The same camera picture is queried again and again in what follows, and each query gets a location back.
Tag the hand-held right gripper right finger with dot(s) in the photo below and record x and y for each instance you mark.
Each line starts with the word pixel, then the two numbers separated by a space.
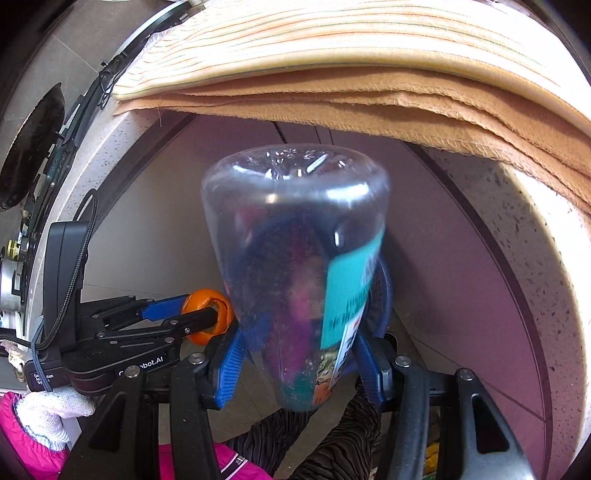
pixel 369 369

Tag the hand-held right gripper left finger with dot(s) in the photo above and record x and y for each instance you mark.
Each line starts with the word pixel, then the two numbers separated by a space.
pixel 230 369

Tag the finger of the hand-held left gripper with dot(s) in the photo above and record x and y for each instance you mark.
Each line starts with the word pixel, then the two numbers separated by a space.
pixel 194 323
pixel 161 308

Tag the orange tangerine peel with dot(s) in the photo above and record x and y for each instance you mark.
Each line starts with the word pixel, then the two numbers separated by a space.
pixel 203 299

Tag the blue plastic basket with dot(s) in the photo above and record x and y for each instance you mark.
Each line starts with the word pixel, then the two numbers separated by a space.
pixel 387 300

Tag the clear plastic bottle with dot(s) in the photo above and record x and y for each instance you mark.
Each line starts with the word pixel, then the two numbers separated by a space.
pixel 286 221

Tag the person's left forearm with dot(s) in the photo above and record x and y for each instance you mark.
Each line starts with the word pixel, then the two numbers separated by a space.
pixel 23 443

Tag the person's left hand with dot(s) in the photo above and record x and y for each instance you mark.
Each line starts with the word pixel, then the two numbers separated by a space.
pixel 51 410

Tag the silver stove knob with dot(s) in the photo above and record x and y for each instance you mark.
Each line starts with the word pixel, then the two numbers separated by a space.
pixel 11 281

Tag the person's striped trouser leg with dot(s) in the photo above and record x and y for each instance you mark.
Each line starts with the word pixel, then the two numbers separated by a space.
pixel 277 438

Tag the person's pink jacket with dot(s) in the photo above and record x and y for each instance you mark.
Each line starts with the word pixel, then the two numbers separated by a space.
pixel 221 461

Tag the black gas stove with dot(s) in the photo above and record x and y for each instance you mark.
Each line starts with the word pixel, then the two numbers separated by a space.
pixel 44 184

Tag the black wok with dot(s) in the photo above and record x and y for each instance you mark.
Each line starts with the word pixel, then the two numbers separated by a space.
pixel 32 138

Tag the tan towel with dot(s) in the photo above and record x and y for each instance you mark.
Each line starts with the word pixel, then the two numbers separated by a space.
pixel 369 106

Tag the yellow striped cloth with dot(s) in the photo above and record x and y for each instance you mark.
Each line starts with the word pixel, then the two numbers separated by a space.
pixel 323 32

